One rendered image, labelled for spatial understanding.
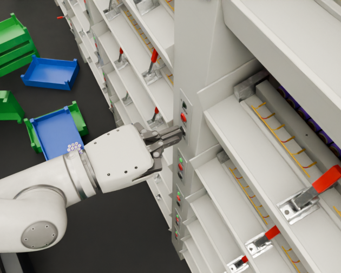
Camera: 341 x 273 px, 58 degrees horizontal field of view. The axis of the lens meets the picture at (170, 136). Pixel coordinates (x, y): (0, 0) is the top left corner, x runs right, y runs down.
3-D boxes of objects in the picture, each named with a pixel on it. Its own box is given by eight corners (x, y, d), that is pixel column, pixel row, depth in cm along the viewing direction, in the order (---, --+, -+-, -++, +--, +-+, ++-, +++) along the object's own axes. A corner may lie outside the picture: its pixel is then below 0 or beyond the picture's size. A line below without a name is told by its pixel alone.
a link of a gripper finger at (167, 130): (141, 137, 58) (172, 124, 60) (147, 150, 57) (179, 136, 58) (139, 127, 56) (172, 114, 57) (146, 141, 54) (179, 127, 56)
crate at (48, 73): (25, 85, 195) (20, 77, 189) (37, 63, 206) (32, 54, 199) (70, 90, 193) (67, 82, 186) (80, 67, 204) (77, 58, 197)
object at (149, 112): (176, 177, 86) (162, 160, 74) (103, 45, 115) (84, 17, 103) (238, 140, 86) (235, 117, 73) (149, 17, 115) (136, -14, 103)
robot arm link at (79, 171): (72, 166, 58) (87, 160, 59) (86, 207, 54) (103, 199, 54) (58, 143, 51) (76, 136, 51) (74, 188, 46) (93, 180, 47)
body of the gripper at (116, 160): (81, 158, 58) (136, 136, 61) (99, 205, 53) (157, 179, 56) (70, 137, 52) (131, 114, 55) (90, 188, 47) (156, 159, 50)
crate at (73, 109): (37, 154, 168) (31, 146, 162) (28, 127, 178) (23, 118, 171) (89, 134, 176) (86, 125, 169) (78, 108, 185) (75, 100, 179)
